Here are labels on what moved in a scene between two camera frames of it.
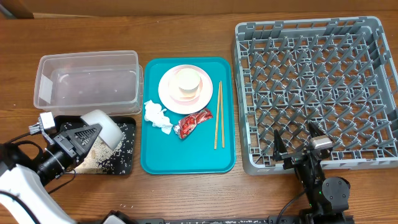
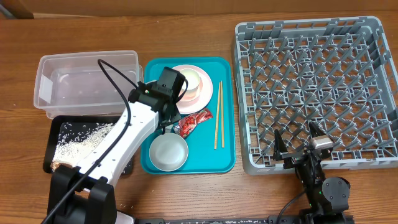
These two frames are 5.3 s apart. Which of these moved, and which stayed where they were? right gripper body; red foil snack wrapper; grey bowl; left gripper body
Moved: grey bowl; left gripper body
Stayed: red foil snack wrapper; right gripper body
